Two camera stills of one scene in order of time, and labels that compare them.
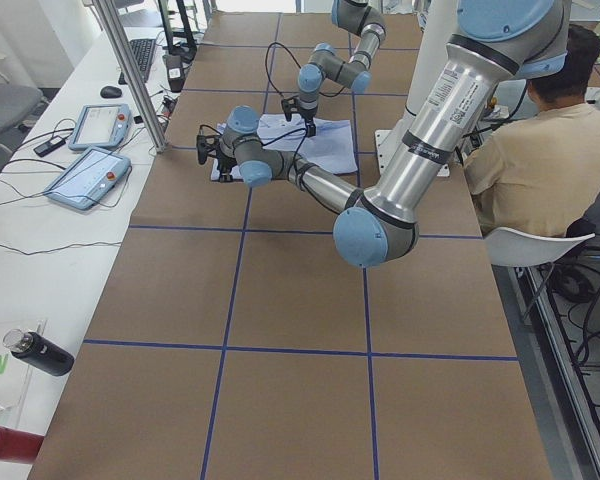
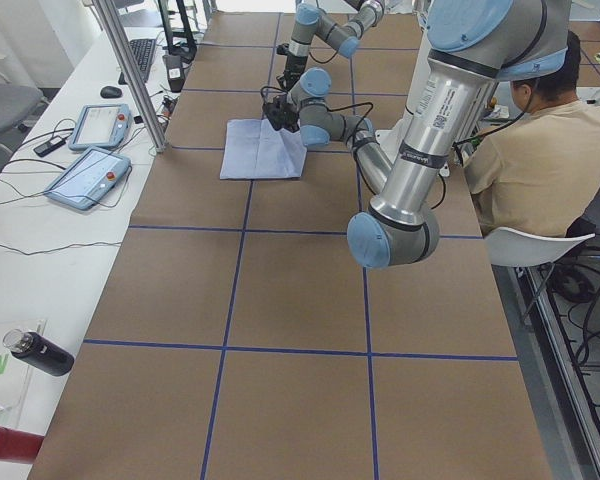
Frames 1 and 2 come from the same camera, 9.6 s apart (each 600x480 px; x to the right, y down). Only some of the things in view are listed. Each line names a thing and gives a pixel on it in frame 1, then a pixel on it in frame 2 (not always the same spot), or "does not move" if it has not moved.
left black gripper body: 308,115 → 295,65
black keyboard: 143,50 does not move
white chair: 513,248 does not move
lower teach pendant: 91,177 does not move
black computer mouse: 110,92 does not move
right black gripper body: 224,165 → 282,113
